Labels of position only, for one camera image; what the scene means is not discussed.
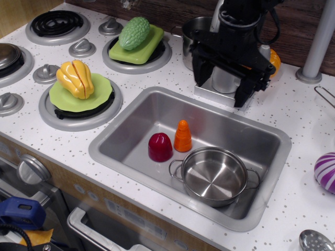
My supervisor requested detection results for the tall steel pot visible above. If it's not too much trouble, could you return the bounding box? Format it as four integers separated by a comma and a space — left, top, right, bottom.
170, 17, 212, 71

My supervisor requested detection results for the small steel pot with handles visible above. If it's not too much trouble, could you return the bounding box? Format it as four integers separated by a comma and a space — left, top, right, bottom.
169, 146, 261, 208

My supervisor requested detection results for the silver stove knob bottom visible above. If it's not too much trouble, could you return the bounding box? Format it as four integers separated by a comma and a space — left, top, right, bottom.
1, 93, 24, 117

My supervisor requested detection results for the stove burner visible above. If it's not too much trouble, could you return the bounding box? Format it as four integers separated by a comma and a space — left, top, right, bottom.
102, 37, 172, 75
25, 10, 91, 46
1, 46, 34, 88
38, 80, 123, 132

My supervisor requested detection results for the back left stove burner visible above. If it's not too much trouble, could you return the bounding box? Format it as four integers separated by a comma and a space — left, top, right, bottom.
25, 10, 91, 46

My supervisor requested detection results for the steel slotted spoon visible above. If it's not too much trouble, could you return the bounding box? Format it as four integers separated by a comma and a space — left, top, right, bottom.
299, 230, 334, 250

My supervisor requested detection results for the green toy bitter melon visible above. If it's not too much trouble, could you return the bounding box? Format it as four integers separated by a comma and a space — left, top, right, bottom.
118, 17, 150, 51

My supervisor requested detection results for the orange toy carrot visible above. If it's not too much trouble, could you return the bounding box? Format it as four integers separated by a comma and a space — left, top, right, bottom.
174, 120, 192, 152

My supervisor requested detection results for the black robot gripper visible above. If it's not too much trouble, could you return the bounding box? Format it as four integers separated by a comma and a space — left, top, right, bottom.
191, 1, 276, 108

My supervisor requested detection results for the silver oven door handle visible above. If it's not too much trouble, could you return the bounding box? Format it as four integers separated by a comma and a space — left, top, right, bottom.
66, 207, 137, 251

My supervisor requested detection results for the blue clamp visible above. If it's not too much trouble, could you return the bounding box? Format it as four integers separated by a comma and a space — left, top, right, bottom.
1, 197, 46, 230

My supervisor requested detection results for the back right stove burner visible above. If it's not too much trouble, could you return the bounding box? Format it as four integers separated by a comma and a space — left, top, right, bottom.
102, 37, 172, 75

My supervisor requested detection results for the front right stove burner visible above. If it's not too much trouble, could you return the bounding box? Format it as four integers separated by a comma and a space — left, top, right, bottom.
38, 80, 123, 132

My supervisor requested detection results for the wire utensil handle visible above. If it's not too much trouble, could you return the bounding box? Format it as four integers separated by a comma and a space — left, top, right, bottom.
314, 86, 335, 108

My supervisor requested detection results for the silver stove knob lower middle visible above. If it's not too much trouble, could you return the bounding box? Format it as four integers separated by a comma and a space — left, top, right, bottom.
33, 64, 59, 84

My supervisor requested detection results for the silver stove knob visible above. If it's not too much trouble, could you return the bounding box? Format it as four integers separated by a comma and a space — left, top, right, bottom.
33, 64, 59, 84
98, 18, 123, 36
69, 38, 96, 58
1, 93, 24, 117

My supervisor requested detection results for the dark red toy pepper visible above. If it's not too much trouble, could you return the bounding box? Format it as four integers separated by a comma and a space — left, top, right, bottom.
148, 133, 173, 162

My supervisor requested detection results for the silver stove knob top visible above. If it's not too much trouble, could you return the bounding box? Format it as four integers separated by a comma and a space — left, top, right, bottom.
98, 18, 123, 36

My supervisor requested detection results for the yellow toy starfruit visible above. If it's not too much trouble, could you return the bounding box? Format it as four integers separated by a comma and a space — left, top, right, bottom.
56, 60, 94, 99

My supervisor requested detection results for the front left stove burner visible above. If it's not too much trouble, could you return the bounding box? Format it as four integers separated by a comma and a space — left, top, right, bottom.
1, 46, 34, 88

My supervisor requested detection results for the silver oven dial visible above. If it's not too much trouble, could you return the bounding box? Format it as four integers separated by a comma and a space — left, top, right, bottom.
16, 154, 51, 185

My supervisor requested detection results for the black cable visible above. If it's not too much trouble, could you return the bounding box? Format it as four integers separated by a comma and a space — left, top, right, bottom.
0, 223, 34, 251

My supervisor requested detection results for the purple white striped ball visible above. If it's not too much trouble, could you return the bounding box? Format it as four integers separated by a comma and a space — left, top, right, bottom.
314, 152, 334, 193

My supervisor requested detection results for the silver stove knob upper middle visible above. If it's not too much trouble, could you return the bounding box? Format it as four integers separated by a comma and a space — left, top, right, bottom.
69, 38, 96, 58

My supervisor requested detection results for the silver toy faucet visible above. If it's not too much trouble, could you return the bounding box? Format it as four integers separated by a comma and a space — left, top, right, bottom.
202, 1, 272, 108

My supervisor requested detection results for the grey vertical pole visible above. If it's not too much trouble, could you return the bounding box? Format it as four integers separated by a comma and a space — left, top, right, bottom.
296, 0, 334, 84

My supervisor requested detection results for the silver sink basin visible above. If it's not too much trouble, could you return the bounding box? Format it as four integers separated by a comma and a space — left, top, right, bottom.
89, 87, 292, 232

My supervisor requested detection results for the light green rectangular tray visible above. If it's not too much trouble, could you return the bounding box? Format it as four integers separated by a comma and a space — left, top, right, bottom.
108, 25, 164, 65

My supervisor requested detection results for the orange toy pumpkin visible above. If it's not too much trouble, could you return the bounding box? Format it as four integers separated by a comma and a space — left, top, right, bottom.
270, 49, 281, 78

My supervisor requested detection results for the steel pot lid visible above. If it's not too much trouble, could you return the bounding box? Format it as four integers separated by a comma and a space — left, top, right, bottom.
0, 43, 24, 70

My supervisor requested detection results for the light green round plate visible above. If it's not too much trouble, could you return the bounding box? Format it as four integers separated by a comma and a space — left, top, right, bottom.
49, 73, 113, 112

